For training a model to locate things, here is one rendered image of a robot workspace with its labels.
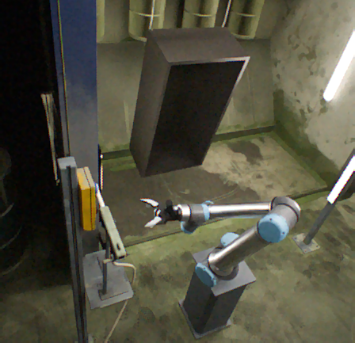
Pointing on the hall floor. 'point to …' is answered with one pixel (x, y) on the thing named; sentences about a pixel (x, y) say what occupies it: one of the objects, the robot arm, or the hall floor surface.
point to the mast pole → (322, 216)
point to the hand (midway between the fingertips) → (142, 211)
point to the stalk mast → (74, 241)
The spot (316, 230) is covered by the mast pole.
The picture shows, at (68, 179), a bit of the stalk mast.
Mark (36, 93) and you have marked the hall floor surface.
